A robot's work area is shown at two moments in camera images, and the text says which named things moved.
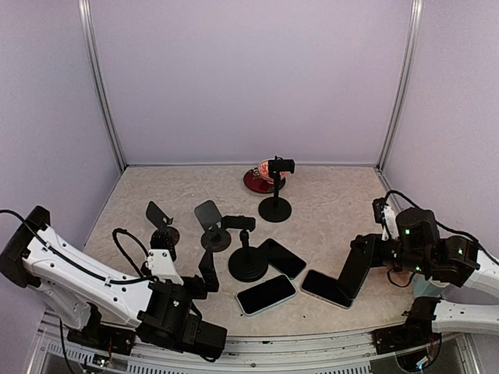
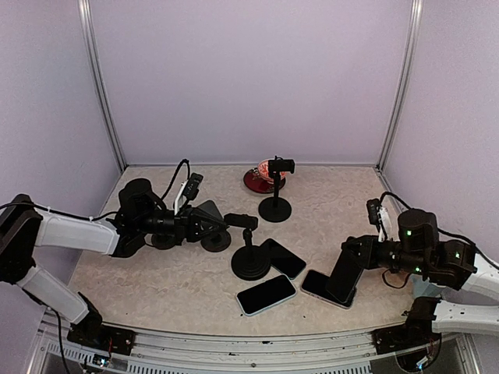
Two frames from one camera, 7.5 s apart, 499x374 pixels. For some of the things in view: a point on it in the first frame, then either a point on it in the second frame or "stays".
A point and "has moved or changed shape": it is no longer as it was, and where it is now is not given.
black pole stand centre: x=276 y=209 stays
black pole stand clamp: x=246 y=263 stays
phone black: x=355 y=269 has moved or changed shape
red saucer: x=259 y=184 stays
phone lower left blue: x=261 y=295 stays
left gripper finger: x=209 y=271 → x=210 y=219
